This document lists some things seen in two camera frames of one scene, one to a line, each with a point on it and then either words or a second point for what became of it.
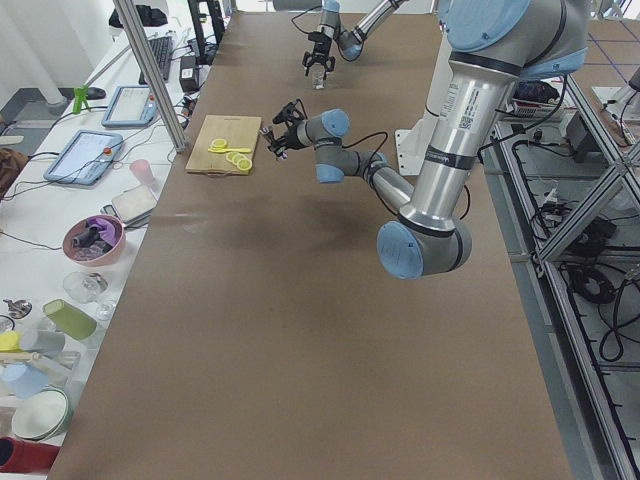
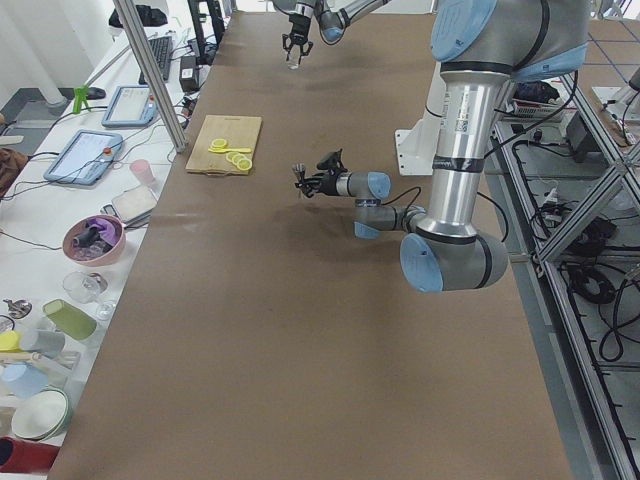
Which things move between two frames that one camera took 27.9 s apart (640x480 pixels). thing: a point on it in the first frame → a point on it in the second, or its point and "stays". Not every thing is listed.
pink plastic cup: [142, 169] stays
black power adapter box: [188, 74] stays
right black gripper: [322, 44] → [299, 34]
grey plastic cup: [46, 342] stays
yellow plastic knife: [224, 150] stays
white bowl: [43, 415] stays
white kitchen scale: [132, 206] stays
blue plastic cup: [21, 380] stays
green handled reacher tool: [80, 94] stays
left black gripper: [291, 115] → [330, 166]
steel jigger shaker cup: [265, 131] → [303, 171]
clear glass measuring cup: [317, 77] → [293, 58]
